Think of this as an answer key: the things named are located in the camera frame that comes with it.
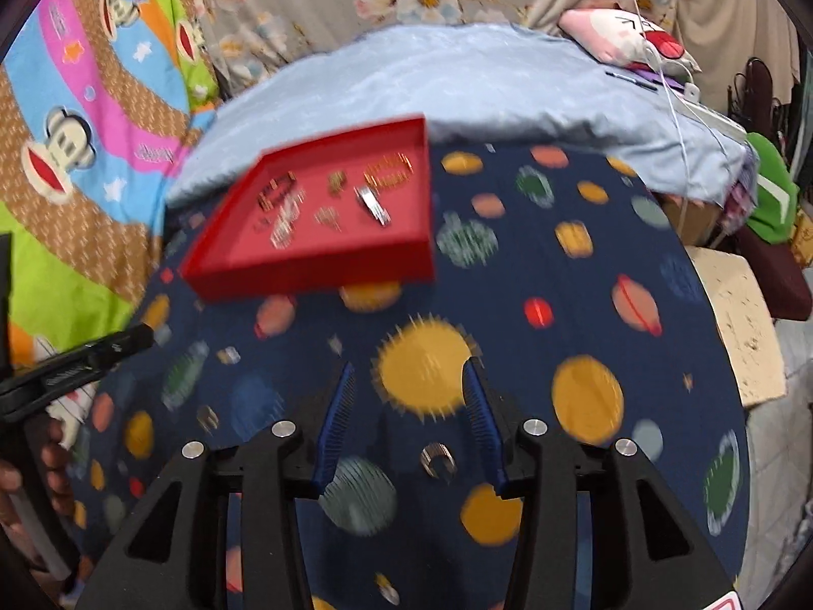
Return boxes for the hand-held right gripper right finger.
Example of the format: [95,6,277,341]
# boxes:
[460,356,738,610]

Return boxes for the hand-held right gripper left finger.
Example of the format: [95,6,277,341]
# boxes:
[79,361,358,610]

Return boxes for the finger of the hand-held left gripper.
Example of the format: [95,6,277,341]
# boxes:
[0,323,157,421]

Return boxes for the silver ring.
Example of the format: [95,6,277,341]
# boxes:
[419,441,458,477]

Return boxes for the red jewelry box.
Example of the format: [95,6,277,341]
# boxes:
[181,114,436,302]

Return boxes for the silver flower bracelet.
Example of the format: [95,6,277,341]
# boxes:
[268,200,306,249]

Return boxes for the silver metal watch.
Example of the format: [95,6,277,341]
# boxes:
[353,184,392,228]

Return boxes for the dark bead bracelet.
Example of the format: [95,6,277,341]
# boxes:
[254,171,299,214]

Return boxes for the gold chain bracelet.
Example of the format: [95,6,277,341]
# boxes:
[363,152,415,190]

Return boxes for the person's left hand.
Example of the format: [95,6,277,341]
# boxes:
[0,418,76,525]

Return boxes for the navy planet-print blanket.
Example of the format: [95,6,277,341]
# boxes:
[64,140,754,610]

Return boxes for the colourful cartoon monkey blanket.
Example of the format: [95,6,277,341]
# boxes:
[0,0,223,357]

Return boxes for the beige foam board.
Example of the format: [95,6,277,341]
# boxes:
[686,245,789,409]

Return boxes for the maroon cloth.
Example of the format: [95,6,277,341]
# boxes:
[730,225,813,322]

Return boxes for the light blue pillow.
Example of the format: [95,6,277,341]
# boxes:
[166,22,760,207]

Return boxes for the green cloth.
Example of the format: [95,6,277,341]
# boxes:
[743,132,801,246]

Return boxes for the purple flat item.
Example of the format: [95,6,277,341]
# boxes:
[606,70,687,95]

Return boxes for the pink cartoon plush pillow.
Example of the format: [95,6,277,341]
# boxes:
[559,6,703,77]

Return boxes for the black metal rack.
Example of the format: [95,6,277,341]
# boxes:
[724,56,802,141]

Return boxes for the white cable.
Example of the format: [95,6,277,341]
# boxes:
[613,0,731,154]

